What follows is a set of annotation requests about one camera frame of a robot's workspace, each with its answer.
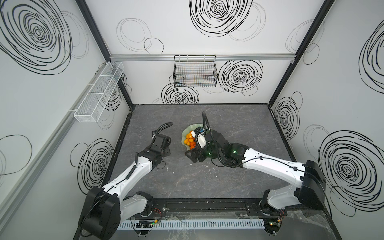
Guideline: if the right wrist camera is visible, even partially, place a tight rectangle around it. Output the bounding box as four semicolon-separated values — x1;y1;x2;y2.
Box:
191;127;207;150

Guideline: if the green wavy fruit bowl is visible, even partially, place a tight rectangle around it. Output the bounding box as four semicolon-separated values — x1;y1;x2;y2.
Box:
181;124;203;151

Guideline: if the black wire wall basket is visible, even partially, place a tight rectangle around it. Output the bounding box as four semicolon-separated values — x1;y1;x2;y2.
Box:
173;60;219;88

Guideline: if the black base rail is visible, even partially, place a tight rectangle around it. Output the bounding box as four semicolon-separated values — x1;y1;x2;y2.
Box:
86;197;326;217

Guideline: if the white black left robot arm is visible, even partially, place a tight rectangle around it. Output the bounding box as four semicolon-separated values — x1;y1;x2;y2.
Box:
78;134;171;240

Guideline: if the white slotted cable duct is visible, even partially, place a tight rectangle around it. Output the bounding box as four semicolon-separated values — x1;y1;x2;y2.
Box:
118;219;265;231

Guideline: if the aluminium wall rail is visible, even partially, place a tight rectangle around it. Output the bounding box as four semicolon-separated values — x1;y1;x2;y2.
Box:
110;54;296;62

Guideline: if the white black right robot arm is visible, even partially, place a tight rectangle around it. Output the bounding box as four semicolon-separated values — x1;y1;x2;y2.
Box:
182;127;326;216

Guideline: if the white mesh wall shelf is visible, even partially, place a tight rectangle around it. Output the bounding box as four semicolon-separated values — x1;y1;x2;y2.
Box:
74;62;124;123

